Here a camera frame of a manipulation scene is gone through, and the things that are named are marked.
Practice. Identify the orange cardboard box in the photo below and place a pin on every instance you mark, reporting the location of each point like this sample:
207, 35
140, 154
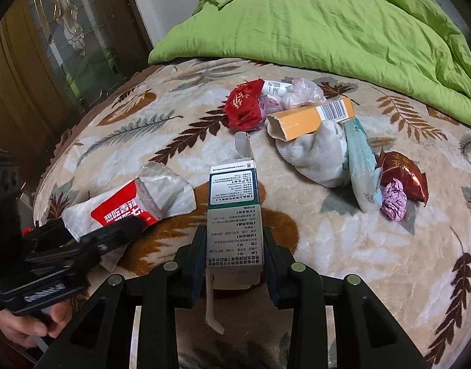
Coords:
301, 123

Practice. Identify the white green medicine box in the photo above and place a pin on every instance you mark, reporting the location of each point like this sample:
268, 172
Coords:
233, 207

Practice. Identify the white red foil packet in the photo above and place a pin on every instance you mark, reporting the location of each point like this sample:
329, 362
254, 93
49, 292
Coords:
120, 207

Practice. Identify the wooden door with glass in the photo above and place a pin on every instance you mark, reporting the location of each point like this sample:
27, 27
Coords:
28, 84

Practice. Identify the pink crumpled plastic wrap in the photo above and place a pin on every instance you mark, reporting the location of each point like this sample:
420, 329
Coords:
270, 103

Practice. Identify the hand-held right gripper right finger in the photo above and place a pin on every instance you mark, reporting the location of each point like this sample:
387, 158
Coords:
268, 273

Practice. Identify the purple crumpled paper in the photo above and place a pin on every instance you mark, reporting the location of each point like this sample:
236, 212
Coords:
394, 201

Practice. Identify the leaf print blanket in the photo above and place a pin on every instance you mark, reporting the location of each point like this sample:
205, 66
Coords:
374, 257

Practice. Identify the white knitted sock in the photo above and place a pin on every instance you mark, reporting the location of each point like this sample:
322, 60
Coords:
316, 153

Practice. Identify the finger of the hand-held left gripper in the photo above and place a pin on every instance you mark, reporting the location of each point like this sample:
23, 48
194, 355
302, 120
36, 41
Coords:
116, 230
47, 232

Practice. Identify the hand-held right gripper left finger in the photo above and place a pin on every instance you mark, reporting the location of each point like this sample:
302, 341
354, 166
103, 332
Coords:
199, 263

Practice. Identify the green quilt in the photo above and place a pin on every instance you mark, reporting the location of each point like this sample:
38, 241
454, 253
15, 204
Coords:
297, 19

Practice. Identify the small white bottle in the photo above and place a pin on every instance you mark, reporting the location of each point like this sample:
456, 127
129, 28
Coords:
276, 86

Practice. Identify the clear plastic bag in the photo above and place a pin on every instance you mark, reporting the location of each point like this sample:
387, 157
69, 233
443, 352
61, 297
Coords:
304, 92

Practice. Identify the person's left hand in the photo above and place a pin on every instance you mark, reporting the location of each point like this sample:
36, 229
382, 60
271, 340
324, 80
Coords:
24, 328

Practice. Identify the teal tissue packet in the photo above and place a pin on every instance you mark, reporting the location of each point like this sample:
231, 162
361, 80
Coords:
360, 169

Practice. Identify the dark red snack wrapper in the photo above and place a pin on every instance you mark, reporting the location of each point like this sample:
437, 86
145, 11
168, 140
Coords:
402, 175

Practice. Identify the bright red snack wrapper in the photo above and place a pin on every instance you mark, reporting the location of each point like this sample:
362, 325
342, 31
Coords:
243, 105

